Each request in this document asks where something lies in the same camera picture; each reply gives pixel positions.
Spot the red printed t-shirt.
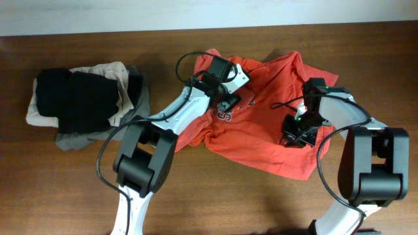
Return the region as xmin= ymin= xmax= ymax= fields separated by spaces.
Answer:
xmin=176 ymin=52 xmax=339 ymax=180

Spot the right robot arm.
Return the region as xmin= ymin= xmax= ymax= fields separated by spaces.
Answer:
xmin=281 ymin=78 xmax=410 ymax=234

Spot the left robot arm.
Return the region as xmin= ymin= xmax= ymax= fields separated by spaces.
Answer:
xmin=112 ymin=55 xmax=249 ymax=234

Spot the grey folded garment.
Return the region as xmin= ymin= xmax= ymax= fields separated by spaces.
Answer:
xmin=56 ymin=65 xmax=150 ymax=151

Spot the beige folded garment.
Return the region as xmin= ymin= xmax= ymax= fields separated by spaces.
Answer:
xmin=25 ymin=61 xmax=135 ymax=129

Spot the black folded garment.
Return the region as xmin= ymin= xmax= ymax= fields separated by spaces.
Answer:
xmin=35 ymin=67 xmax=144 ymax=134

